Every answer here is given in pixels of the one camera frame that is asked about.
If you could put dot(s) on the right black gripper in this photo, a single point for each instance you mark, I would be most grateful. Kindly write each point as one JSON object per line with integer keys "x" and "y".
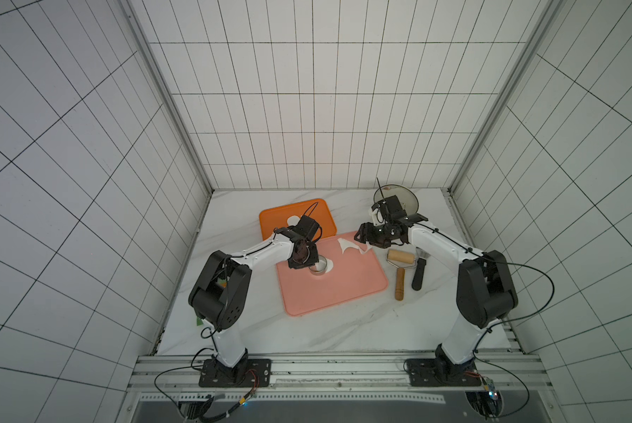
{"x": 374, "y": 233}

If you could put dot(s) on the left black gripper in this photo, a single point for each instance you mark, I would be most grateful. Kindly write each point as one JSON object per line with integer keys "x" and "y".
{"x": 313, "y": 258}

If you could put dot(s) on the small round metal cutter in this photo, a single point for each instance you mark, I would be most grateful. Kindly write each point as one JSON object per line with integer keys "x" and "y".
{"x": 318, "y": 268}

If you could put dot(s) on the white dough trim strip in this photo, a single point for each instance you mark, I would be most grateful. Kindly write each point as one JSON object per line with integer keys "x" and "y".
{"x": 346, "y": 244}

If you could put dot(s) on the wooden dough roller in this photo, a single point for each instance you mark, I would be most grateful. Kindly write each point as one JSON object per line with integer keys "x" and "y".
{"x": 401, "y": 261}

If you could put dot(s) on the pink silicone mat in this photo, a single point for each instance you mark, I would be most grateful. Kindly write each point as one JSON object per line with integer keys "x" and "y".
{"x": 354, "y": 276}

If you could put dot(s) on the black handled metal scraper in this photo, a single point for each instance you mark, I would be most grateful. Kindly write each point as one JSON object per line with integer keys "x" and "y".
{"x": 421, "y": 262}

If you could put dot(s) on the white dough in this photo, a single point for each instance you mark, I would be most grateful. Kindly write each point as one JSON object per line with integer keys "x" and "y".
{"x": 293, "y": 220}
{"x": 328, "y": 264}

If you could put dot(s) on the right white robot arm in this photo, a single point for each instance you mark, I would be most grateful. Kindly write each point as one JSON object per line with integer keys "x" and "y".
{"x": 485, "y": 293}

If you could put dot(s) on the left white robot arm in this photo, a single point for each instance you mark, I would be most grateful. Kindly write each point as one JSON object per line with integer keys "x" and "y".
{"x": 219, "y": 295}

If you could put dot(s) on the white dough on orange mat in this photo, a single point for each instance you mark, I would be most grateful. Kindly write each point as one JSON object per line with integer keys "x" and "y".
{"x": 293, "y": 220}

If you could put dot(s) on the orange silicone mat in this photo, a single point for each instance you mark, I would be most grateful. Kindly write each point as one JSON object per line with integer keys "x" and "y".
{"x": 285, "y": 216}

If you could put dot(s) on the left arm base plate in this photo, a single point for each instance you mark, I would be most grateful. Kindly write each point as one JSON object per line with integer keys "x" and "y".
{"x": 248, "y": 373}

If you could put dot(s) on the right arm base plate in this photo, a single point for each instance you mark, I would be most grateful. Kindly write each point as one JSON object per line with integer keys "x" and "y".
{"x": 437, "y": 372}

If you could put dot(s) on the aluminium mounting rail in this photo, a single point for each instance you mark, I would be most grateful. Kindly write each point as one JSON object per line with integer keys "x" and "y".
{"x": 347, "y": 387}

